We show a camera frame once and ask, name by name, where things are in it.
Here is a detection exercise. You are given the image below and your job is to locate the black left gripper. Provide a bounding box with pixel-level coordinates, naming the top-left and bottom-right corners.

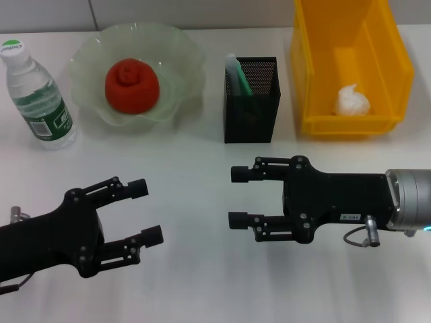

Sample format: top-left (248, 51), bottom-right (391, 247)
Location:
top-left (0, 188), bottom-right (106, 284)

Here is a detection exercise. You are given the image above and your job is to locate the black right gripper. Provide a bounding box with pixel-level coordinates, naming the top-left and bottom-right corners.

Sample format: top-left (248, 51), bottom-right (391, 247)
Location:
top-left (228, 155), bottom-right (395, 244)

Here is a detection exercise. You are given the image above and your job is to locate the red-orange toy orange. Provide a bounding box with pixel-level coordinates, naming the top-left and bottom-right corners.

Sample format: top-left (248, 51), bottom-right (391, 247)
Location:
top-left (104, 57), bottom-right (162, 116)

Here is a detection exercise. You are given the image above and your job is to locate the grey marker pen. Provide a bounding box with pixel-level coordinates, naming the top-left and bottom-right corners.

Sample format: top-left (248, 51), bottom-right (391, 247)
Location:
top-left (226, 53), bottom-right (244, 98)

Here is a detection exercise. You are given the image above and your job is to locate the clear water bottle green label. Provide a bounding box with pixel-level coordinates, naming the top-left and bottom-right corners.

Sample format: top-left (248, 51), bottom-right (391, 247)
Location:
top-left (0, 39), bottom-right (77, 151)

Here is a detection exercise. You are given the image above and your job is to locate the white paper ball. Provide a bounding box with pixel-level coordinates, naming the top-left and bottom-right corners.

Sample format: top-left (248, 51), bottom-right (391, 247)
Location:
top-left (331, 83), bottom-right (371, 116)

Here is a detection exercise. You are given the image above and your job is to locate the black mesh pen holder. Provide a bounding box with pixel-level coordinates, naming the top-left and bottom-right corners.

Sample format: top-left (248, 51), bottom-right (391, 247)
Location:
top-left (224, 56), bottom-right (281, 145)

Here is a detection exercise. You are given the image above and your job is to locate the pale green glass fruit plate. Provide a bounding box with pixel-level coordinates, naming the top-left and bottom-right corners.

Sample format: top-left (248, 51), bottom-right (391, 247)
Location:
top-left (69, 22), bottom-right (207, 131)

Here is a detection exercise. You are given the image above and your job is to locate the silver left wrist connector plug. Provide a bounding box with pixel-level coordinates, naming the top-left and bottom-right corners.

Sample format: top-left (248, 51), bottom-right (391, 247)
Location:
top-left (9, 206), bottom-right (32, 223)

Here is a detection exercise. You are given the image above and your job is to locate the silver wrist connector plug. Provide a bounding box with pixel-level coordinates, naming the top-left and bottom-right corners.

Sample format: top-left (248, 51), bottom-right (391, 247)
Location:
top-left (364, 214), bottom-right (382, 249)
top-left (9, 206), bottom-right (32, 223)

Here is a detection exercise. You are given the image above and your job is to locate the silver right wrist connector plug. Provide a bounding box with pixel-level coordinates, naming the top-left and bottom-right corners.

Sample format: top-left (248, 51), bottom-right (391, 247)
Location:
top-left (364, 214), bottom-right (382, 249)

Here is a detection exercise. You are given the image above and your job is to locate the yellow plastic bin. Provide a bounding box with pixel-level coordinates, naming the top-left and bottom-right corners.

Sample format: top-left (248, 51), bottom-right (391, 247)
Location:
top-left (291, 0), bottom-right (415, 141)

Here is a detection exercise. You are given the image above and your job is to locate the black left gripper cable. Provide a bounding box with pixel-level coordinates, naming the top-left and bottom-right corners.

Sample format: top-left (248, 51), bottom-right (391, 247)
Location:
top-left (0, 273), bottom-right (35, 296)

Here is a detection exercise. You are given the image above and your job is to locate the grey right gripper cable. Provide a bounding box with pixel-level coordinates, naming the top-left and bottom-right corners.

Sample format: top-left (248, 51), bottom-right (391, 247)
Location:
top-left (343, 226), bottom-right (371, 249)

